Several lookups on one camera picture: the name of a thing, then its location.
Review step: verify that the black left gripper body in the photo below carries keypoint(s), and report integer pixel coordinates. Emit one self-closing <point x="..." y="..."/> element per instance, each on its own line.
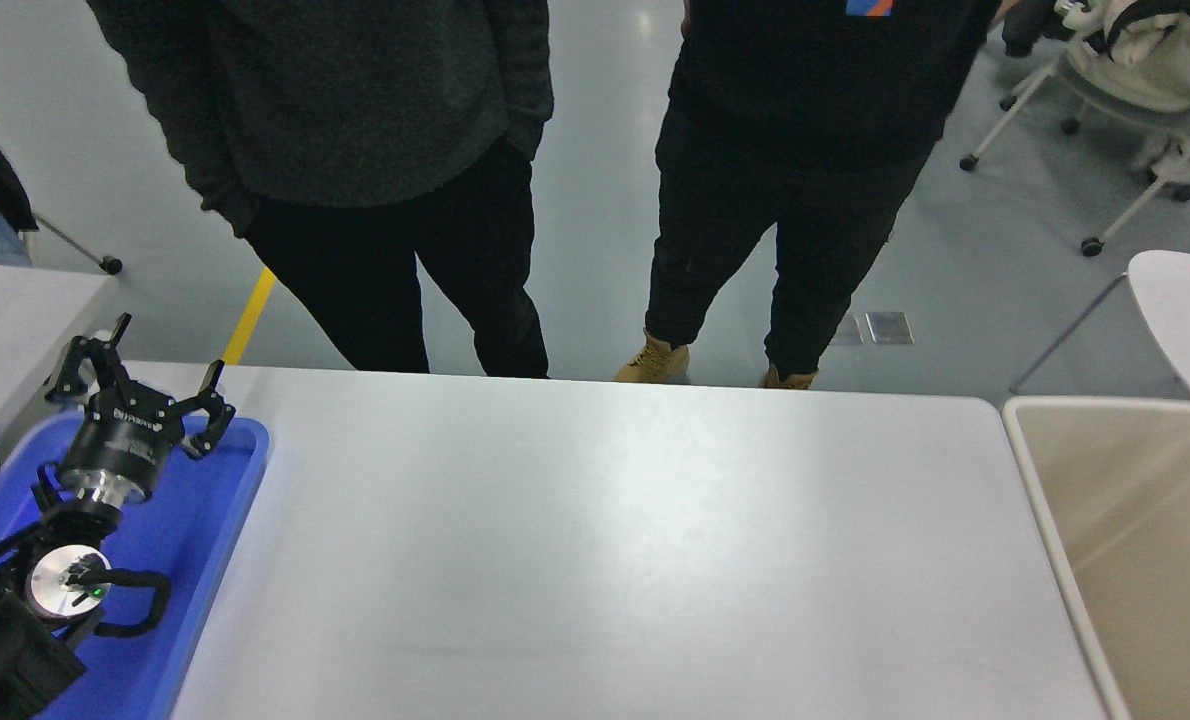
<point x="120" y="443"/>

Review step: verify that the yellow floor tape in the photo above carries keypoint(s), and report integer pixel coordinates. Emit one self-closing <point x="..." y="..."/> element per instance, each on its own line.
<point x="248" y="320"/>

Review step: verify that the grey leg wheeled chair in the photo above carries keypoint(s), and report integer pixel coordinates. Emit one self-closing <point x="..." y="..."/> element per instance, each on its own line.
<point x="112" y="264"/>

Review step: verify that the white side table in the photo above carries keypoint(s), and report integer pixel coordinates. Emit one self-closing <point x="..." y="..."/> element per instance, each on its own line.
<point x="5" y="322"/>

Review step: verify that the blue plastic tray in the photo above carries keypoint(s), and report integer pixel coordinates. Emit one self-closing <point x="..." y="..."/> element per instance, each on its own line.
<point x="190" y="583"/>

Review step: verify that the metal floor outlet cover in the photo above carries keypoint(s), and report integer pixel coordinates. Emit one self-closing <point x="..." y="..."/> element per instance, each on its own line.
<point x="850" y="331"/>
<point x="889" y="327"/>

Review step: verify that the large pale plastic bin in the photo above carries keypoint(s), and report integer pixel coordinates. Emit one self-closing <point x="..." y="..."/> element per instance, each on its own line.
<point x="1135" y="550"/>

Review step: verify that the white round table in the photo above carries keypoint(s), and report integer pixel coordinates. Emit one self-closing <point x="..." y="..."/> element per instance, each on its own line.
<point x="1185" y="310"/>

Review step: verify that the white frame wheeled chair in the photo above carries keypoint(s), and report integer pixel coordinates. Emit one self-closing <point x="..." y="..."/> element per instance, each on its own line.
<point x="1091" y="246"/>

